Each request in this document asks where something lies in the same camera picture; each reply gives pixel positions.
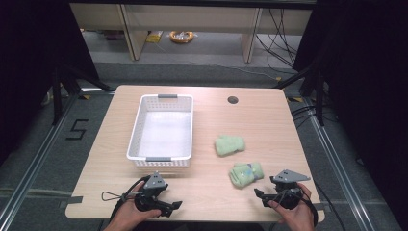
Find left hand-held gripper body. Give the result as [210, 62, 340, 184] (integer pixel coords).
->
[134, 171, 171, 213]

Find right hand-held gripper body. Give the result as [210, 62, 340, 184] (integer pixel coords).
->
[269, 168, 312, 211]

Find person's right hand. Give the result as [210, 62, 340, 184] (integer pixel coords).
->
[268, 182, 316, 231]

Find person's left hand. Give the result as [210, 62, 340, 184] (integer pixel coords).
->
[103, 182, 163, 231]

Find green rolled towel with print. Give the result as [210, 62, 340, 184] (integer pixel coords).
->
[228, 162, 266, 190]

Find white plastic basket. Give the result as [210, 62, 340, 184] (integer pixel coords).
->
[126, 93, 194, 169]

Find plain green rolled towel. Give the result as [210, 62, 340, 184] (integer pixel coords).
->
[214, 134, 247, 158]

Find black metal stand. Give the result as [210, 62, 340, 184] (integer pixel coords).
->
[272, 62, 326, 127]
[50, 63, 114, 127]

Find dark curtain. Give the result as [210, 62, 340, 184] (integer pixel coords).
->
[0, 0, 101, 167]
[292, 0, 408, 224]

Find yellow packet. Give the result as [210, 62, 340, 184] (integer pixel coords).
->
[145, 30, 165, 44]

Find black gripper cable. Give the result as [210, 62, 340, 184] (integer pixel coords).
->
[296, 189, 319, 229]

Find black cable with loop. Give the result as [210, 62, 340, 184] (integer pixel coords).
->
[101, 175, 152, 223]

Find grey metal floor rail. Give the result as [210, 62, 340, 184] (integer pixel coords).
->
[306, 95, 377, 231]
[0, 91, 80, 231]

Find black floor cables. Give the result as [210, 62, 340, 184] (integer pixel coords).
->
[290, 104, 335, 130]

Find thin grey floor cable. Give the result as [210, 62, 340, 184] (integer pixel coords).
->
[179, 60, 281, 81]

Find bundle of black cables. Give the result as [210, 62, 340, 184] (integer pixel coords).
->
[254, 8, 300, 69]

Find light wooden desk frame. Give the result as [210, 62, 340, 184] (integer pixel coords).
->
[69, 3, 314, 64]

